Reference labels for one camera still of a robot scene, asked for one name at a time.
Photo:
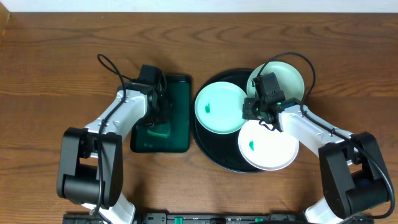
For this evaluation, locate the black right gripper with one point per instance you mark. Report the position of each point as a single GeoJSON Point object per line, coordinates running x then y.
{"type": "Point", "coordinates": [247, 113]}

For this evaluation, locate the pale green back plate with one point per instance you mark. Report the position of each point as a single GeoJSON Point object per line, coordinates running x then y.
{"type": "Point", "coordinates": [288, 77]}

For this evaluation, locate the green scrubbing sponge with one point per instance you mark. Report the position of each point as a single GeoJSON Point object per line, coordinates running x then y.
{"type": "Point", "coordinates": [161, 130]}

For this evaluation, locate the mint green plate with stain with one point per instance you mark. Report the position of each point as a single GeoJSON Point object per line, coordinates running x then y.
{"type": "Point", "coordinates": [219, 107]}

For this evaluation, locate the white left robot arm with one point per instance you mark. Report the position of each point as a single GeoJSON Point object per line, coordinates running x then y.
{"type": "Point", "coordinates": [90, 169]}

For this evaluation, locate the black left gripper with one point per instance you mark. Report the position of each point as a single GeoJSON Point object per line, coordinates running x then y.
{"type": "Point", "coordinates": [160, 115]}

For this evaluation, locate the white plate with green stain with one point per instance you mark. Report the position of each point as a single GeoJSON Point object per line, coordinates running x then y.
{"type": "Point", "coordinates": [265, 149]}

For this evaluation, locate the dark green rectangular tray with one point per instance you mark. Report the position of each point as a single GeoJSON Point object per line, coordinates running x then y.
{"type": "Point", "coordinates": [179, 93]}

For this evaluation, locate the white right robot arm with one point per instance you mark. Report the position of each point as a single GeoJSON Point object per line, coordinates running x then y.
{"type": "Point", "coordinates": [353, 172]}

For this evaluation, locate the round black serving tray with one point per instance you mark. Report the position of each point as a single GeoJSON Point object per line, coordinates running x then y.
{"type": "Point", "coordinates": [223, 149]}

